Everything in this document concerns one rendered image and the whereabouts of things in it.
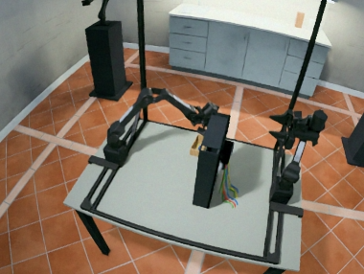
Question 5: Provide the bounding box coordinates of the open tan cardboard box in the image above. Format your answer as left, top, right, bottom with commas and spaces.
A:
190, 134, 206, 157

